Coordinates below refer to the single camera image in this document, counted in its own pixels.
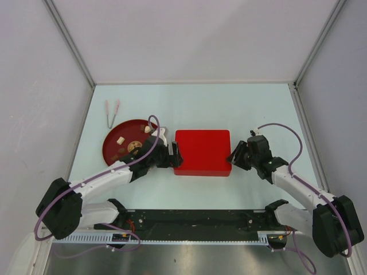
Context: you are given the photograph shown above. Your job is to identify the red box lid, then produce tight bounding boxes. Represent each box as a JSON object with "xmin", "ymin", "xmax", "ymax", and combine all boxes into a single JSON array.
[{"xmin": 175, "ymin": 129, "xmax": 231, "ymax": 163}]

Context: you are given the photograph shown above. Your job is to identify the round red plate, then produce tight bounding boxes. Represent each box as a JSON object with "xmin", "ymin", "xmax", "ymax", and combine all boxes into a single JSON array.
[{"xmin": 102, "ymin": 119, "xmax": 151, "ymax": 166}]

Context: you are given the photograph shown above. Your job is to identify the pink metal tongs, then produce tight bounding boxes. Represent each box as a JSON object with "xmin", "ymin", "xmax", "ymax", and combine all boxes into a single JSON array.
[{"xmin": 104, "ymin": 99, "xmax": 121, "ymax": 129}]

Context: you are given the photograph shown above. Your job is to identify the red chocolate box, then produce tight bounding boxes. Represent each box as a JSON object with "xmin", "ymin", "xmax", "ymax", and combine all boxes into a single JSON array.
[{"xmin": 174, "ymin": 161, "xmax": 232, "ymax": 177}]

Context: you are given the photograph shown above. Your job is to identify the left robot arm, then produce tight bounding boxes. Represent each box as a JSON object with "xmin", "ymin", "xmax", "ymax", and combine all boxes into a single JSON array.
[{"xmin": 34, "ymin": 137, "xmax": 183, "ymax": 239}]

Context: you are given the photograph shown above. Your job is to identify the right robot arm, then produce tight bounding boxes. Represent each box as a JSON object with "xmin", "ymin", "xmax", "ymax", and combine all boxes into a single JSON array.
[{"xmin": 227, "ymin": 135, "xmax": 365, "ymax": 257}]

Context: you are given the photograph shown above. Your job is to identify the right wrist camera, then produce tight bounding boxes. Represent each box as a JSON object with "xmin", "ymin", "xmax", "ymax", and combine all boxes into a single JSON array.
[{"xmin": 250, "ymin": 128, "xmax": 263, "ymax": 137}]

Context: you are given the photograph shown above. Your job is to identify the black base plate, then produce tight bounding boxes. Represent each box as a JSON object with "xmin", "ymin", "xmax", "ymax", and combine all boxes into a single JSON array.
[{"xmin": 111, "ymin": 210, "xmax": 286, "ymax": 237}]

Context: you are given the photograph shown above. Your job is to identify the grey cable duct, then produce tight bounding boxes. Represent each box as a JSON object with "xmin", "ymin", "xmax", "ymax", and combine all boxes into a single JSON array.
[{"xmin": 52, "ymin": 231, "xmax": 286, "ymax": 246}]

